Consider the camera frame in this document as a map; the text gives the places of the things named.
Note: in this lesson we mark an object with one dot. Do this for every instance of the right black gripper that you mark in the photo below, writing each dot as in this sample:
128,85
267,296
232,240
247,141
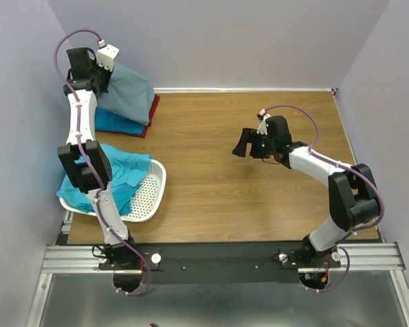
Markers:
249,135

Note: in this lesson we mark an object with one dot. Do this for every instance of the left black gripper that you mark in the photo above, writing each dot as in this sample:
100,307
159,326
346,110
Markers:
108,73

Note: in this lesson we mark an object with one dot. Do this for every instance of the grey-blue t shirt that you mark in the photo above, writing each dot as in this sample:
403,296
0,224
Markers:
130,95

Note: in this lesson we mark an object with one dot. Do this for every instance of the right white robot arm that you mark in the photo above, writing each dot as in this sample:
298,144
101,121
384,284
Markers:
353,201

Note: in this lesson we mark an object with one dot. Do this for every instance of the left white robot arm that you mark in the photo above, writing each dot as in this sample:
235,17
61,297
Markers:
82,157

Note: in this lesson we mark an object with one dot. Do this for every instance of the folded teal t shirt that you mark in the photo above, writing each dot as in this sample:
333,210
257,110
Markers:
110,122

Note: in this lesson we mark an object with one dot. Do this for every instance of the folded red t shirt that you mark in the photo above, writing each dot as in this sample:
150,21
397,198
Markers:
151,115

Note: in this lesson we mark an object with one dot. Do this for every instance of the crumpled teal t shirt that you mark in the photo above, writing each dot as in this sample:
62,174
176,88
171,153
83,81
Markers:
128,169

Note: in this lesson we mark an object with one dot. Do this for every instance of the white perforated basket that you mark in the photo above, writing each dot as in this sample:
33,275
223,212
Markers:
144,203

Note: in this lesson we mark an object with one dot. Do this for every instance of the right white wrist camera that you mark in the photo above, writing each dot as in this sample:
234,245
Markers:
263,116

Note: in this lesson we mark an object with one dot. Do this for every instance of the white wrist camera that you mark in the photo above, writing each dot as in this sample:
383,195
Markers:
106,55
263,116

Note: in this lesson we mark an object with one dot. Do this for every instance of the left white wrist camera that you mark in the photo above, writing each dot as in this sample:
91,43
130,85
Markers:
106,55

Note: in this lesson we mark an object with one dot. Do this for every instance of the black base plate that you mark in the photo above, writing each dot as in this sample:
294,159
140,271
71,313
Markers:
201,263

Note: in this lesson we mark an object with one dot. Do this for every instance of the aluminium frame rail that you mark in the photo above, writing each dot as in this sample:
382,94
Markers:
368,289

